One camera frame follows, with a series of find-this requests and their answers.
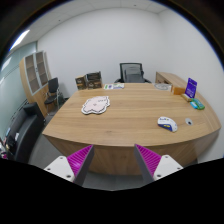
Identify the white and blue computer mouse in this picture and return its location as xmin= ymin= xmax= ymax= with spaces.
xmin=157 ymin=116 xmax=178 ymax=132

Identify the black visitor chair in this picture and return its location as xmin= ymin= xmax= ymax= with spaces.
xmin=44 ymin=78 xmax=63 ymax=105

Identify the wooden glass-door cabinet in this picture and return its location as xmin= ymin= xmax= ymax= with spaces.
xmin=19 ymin=51 xmax=50 ymax=117

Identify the low wooden side cabinet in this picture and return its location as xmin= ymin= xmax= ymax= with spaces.
xmin=155 ymin=72 xmax=187 ymax=95

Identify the ceiling light strip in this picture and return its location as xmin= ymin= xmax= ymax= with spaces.
xmin=9 ymin=29 xmax=30 ymax=51

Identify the grey mesh office chair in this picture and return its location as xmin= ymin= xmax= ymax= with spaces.
xmin=116 ymin=63 xmax=149 ymax=83

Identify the dark brown box right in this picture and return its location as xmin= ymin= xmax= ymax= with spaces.
xmin=86 ymin=72 xmax=102 ymax=89

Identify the white green leaflet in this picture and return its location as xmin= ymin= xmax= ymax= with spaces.
xmin=104 ymin=83 xmax=124 ymax=90

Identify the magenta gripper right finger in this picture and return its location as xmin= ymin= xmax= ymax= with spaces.
xmin=134 ymin=144 xmax=182 ymax=184

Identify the wooden office desk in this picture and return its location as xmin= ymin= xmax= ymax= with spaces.
xmin=43 ymin=83 xmax=221 ymax=175

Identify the pink cartoon mouse pad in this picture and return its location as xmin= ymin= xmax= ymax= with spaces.
xmin=81 ymin=96 xmax=110 ymax=115

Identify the round glass ashtray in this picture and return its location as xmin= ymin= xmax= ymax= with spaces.
xmin=154 ymin=83 xmax=172 ymax=91

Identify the green teal small box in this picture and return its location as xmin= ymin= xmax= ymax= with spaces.
xmin=190 ymin=98 xmax=205 ymax=110

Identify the black leather sofa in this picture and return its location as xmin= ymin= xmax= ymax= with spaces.
xmin=6 ymin=102 xmax=45 ymax=163

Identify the small round white disc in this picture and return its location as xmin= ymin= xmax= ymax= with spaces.
xmin=185 ymin=118 xmax=193 ymax=126

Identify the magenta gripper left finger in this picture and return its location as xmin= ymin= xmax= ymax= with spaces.
xmin=45 ymin=145 xmax=94 ymax=186

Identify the small brown box left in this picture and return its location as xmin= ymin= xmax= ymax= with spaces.
xmin=75 ymin=76 xmax=87 ymax=90

